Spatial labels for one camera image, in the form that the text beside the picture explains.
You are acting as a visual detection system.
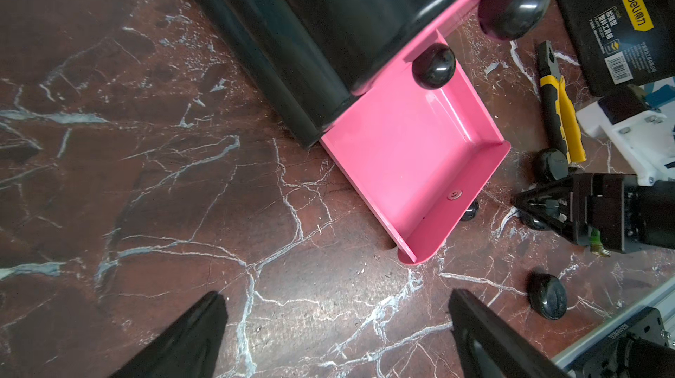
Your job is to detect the black round earphone case middle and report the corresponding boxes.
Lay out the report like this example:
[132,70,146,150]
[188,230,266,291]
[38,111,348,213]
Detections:
[520,212,550,231]

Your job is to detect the pink bottom drawer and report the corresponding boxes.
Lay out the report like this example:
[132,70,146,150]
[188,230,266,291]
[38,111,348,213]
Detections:
[319,63,513,267]

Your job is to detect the pink top drawer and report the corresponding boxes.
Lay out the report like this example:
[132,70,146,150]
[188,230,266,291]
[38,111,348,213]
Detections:
[404,0,550,62]

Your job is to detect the yellow black toolbox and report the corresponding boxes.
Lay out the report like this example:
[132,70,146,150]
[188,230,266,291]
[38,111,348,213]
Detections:
[557,0,674,97]

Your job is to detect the pink drawer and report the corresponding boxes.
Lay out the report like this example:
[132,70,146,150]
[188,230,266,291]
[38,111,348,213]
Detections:
[404,0,550,62]
[319,63,513,267]
[352,28,457,97]

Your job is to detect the yellow handled pliers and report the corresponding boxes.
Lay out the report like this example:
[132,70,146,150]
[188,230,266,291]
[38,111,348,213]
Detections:
[537,40,587,164]

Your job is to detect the black round earphone case front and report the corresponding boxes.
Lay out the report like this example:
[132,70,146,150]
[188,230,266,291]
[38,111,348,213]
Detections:
[527,272,568,320]

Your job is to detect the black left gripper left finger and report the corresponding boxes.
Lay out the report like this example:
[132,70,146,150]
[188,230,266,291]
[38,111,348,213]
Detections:
[112,291,228,377]

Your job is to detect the black round earphone case top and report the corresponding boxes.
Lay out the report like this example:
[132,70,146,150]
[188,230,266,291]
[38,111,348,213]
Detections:
[533,148,570,184]

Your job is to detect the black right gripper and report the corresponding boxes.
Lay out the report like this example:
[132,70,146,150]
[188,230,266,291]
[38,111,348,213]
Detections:
[513,173,674,253]

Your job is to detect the black round earphone case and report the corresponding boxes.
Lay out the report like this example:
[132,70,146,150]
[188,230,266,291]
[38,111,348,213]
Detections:
[520,212,550,231]
[533,148,570,184]
[527,272,568,320]

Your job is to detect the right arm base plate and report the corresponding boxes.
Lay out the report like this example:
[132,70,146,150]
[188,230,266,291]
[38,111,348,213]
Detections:
[570,307,674,377]

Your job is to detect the black pink drawer cabinet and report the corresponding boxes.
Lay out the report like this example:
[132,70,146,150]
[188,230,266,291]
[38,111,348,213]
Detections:
[195,0,459,147]

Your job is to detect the aluminium front rail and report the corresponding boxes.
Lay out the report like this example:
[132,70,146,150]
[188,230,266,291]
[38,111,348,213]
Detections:
[553,278,674,374]

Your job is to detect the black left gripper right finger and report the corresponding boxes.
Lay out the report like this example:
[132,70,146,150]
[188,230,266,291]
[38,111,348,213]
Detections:
[448,288,567,377]

